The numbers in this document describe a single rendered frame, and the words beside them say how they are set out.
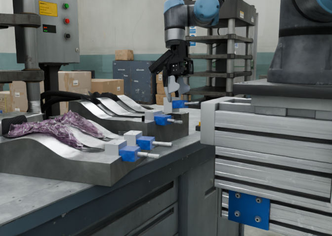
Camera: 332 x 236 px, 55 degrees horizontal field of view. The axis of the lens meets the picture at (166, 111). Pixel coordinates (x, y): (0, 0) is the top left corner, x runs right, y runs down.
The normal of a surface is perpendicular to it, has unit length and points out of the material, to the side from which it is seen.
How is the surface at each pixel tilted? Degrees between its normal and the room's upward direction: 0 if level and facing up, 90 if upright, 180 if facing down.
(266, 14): 90
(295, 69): 72
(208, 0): 90
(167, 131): 90
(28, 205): 0
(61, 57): 90
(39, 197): 0
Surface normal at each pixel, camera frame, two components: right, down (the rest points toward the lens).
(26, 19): 0.32, 0.15
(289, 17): -0.89, 0.08
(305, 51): -0.48, -0.17
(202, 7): -0.03, 0.15
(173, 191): 0.82, 0.09
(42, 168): -0.29, 0.15
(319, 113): -0.54, 0.13
